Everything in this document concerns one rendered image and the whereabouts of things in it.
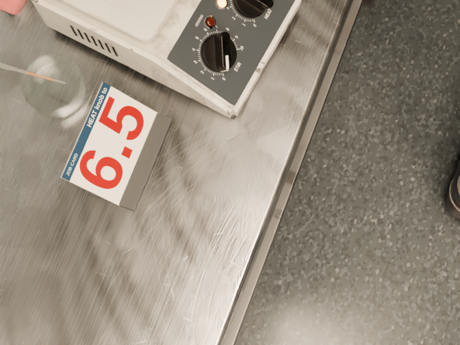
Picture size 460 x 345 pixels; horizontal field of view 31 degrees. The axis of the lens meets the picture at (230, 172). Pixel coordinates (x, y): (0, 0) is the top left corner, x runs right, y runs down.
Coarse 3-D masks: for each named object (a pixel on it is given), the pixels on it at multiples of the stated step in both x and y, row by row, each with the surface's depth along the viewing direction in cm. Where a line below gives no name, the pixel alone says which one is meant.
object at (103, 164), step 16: (112, 96) 72; (112, 112) 72; (128, 112) 73; (144, 112) 74; (96, 128) 71; (112, 128) 72; (128, 128) 73; (96, 144) 72; (112, 144) 72; (128, 144) 73; (80, 160) 71; (96, 160) 72; (112, 160) 72; (128, 160) 73; (80, 176) 71; (96, 176) 72; (112, 176) 72; (112, 192) 72
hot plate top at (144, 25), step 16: (64, 0) 69; (80, 0) 69; (96, 0) 69; (112, 0) 69; (128, 0) 68; (144, 0) 68; (160, 0) 68; (176, 0) 68; (96, 16) 68; (112, 16) 68; (128, 16) 68; (144, 16) 68; (160, 16) 68; (128, 32) 68; (144, 32) 68
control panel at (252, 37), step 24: (216, 0) 71; (288, 0) 74; (192, 24) 70; (216, 24) 71; (240, 24) 72; (264, 24) 73; (192, 48) 70; (240, 48) 72; (264, 48) 73; (192, 72) 70; (216, 72) 71; (240, 72) 72
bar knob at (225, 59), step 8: (224, 32) 70; (208, 40) 70; (216, 40) 70; (224, 40) 70; (208, 48) 70; (216, 48) 70; (224, 48) 70; (232, 48) 71; (208, 56) 70; (216, 56) 70; (224, 56) 70; (232, 56) 71; (208, 64) 70; (216, 64) 71; (224, 64) 70; (232, 64) 71
